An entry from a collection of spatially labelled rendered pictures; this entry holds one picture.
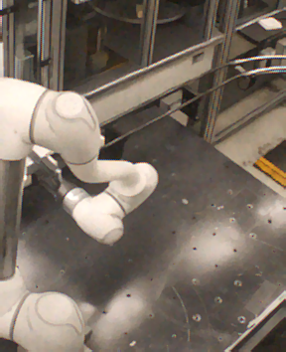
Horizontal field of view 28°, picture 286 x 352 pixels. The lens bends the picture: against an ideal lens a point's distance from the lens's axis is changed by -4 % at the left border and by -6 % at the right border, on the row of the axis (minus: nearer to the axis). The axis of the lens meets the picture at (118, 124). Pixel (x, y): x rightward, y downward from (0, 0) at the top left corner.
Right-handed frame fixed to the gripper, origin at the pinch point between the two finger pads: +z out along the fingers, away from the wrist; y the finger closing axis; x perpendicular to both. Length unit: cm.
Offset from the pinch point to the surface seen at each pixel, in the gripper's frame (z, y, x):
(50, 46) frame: 19.0, 29.3, -20.2
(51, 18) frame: 18.6, 40.9, -19.9
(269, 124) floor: 19, -90, -198
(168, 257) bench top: -47, -22, -22
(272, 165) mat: -8, -89, -166
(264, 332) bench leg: -82, -65, -53
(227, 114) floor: 43, -90, -182
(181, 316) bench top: -68, -22, -7
